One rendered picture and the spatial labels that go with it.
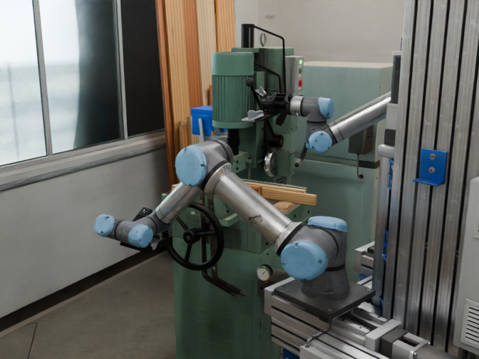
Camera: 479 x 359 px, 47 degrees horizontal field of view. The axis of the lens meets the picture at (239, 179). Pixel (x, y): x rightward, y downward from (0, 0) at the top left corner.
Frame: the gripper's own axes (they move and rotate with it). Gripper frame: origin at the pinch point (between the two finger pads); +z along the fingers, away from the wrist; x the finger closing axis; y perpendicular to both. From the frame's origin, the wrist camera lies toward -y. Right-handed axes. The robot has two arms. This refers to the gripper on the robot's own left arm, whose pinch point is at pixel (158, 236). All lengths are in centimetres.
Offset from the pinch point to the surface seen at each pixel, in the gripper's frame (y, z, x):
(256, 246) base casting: -7.7, 23.6, 31.0
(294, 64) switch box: -90, 27, 23
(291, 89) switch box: -81, 33, 22
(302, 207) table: -29, 31, 43
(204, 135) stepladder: -65, 78, -44
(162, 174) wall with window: -47, 139, -107
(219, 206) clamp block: -18.3, 6.5, 18.4
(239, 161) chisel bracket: -41.3, 22.9, 12.6
